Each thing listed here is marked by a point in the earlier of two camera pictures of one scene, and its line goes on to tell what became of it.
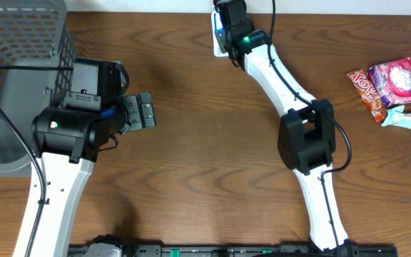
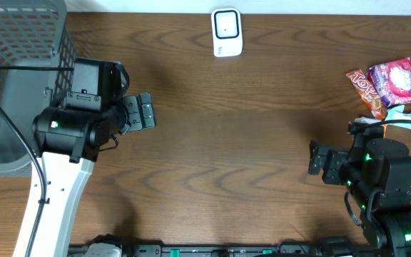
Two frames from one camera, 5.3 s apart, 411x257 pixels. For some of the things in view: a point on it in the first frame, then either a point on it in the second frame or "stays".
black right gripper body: x=232 y=52 -> x=331 y=165
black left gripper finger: x=134 y=118 stays
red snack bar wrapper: x=369 y=95 stays
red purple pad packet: x=397 y=82 stays
